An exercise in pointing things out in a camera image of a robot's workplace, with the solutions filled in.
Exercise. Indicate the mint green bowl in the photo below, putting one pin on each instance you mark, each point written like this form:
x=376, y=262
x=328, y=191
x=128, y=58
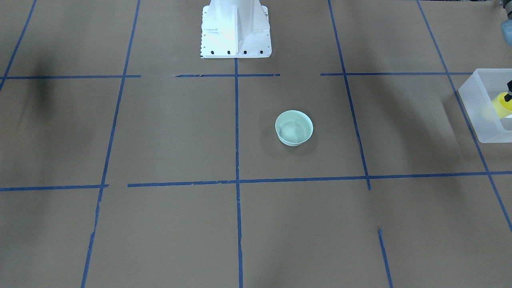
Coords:
x=294, y=127

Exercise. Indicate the translucent white plastic bin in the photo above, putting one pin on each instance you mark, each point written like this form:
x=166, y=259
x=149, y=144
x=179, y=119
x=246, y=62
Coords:
x=477, y=93

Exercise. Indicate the yellow round object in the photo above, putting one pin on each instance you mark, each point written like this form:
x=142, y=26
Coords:
x=502, y=105

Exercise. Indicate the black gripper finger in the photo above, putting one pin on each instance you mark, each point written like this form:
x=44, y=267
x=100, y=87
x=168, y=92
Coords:
x=508, y=95

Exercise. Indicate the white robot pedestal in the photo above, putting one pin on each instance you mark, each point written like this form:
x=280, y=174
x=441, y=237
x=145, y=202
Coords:
x=235, y=29

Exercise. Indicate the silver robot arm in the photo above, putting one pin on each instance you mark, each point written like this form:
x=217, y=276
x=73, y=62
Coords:
x=506, y=27

